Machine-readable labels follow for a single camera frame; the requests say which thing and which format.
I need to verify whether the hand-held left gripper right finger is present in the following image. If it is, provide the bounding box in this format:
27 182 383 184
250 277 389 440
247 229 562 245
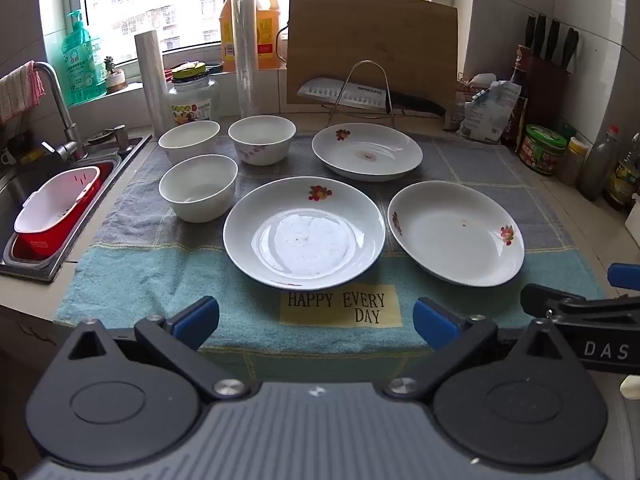
384 296 573 402

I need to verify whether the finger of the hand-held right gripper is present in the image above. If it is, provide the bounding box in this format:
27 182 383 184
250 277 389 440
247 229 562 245
607 262 640 291
520 283 640 322

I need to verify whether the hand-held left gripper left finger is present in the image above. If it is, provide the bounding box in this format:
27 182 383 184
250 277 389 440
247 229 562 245
59 296 251 402

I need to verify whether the white plate with fruit print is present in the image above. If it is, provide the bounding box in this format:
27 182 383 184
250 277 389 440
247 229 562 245
388 181 525 287
223 176 386 289

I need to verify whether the white bowl with pink flowers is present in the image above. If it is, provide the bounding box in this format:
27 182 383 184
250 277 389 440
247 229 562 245
228 115 297 166
158 120 221 165
159 154 239 223

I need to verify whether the stained white plate fruit print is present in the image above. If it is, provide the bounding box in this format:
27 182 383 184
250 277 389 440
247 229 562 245
311 122 424 182

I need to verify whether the grey and teal checked towel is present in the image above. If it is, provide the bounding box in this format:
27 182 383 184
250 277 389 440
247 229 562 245
54 130 608 356

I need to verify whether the yellow capped spice jar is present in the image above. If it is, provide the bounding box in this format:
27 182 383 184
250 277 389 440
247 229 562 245
556 136 591 186

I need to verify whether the green lidded jar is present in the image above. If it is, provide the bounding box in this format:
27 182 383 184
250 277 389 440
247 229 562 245
518 124 568 176

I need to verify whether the red and white drain basket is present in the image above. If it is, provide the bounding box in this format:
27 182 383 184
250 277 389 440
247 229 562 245
12 162 103 262

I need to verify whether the steel sink knob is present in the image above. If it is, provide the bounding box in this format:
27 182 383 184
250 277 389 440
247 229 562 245
111 124 132 155

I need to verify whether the white seasoning packet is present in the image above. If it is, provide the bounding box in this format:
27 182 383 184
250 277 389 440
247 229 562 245
455 74 523 142

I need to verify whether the dark knife block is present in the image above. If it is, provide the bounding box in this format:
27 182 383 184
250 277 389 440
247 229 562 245
520 55 571 133

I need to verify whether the glass jar with yellow lid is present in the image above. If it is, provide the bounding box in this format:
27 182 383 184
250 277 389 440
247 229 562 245
167 61 221 128

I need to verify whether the dark sauce bottle red label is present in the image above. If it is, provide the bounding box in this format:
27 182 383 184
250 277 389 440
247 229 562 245
502 45 531 148

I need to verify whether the matte plastic bag roll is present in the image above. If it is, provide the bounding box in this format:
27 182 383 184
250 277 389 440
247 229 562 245
134 30 176 142

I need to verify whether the steel kitchen cleaver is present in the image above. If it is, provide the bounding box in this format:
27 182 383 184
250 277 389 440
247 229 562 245
297 77 447 117

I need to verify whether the small potted plant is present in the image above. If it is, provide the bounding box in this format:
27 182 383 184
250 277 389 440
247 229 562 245
102 56 129 94

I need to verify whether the clear cling film roll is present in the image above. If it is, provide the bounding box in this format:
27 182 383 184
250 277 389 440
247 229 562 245
231 0 262 120

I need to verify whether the green dish soap bottle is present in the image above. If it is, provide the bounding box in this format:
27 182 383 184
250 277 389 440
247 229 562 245
61 10 107 107

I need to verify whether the steel faucet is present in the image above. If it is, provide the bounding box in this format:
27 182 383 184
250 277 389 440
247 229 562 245
34 61 88 161

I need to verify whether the pink striped dishcloth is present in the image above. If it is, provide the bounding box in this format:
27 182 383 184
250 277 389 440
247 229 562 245
0 62 46 123

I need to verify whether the large orange cooking wine bottle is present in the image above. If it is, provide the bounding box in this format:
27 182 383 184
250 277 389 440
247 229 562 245
220 0 282 72

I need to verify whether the bamboo cutting board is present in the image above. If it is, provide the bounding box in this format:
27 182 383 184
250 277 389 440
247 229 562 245
286 0 459 112

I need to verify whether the window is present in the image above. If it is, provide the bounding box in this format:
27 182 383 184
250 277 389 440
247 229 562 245
40 0 436 68

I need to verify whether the wire cutting board rack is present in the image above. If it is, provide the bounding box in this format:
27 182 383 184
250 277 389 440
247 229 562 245
326 60 398 129

